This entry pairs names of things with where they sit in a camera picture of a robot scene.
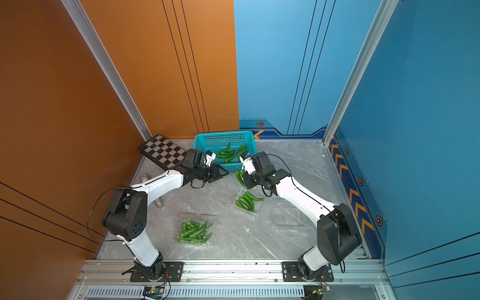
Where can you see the clear pepper container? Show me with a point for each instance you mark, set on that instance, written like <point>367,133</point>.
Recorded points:
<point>258,204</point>
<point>287,218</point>
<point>195,229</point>

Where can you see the black white checkerboard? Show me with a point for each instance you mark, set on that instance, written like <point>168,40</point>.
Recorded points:
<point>162,152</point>

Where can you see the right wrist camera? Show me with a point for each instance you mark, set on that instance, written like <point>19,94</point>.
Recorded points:
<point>247,163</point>

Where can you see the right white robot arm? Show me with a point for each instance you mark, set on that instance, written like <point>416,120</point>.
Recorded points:
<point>337,230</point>

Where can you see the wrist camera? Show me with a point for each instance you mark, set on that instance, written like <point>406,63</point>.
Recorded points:
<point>209,158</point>
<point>247,163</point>

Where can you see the teal plastic basket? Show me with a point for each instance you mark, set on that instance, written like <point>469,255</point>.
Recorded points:
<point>217,141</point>

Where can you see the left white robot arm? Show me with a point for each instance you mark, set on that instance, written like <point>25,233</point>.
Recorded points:
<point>126,216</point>

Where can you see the green pepper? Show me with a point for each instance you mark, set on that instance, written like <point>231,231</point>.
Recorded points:
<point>235,153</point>
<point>225,151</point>
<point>245,203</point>
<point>239,175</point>
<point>253,198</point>

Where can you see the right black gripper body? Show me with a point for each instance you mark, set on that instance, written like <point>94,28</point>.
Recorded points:
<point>255,178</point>

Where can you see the clear pepper container front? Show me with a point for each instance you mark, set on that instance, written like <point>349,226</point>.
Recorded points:
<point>195,229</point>

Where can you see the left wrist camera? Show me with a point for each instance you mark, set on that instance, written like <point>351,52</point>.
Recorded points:
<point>209,158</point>

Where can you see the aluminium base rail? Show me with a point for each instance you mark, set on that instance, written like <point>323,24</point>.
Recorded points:
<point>231,279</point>

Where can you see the right aluminium frame post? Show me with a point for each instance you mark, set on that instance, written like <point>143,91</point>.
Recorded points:
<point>373,37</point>

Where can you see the aluminium frame post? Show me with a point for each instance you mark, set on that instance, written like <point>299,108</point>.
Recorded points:
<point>81,20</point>
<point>373,37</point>

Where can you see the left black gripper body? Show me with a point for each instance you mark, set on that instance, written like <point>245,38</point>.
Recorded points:
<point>202,174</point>

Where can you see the circuit board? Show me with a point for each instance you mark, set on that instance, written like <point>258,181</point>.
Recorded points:
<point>322,290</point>
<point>153,293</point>

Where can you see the left circuit board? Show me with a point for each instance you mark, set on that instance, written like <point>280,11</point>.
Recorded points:
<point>153,293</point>

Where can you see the left aluminium frame post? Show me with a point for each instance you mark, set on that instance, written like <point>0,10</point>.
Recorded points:
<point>81,20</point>

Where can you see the right circuit board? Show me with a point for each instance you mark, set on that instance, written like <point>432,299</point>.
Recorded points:
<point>322,290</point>

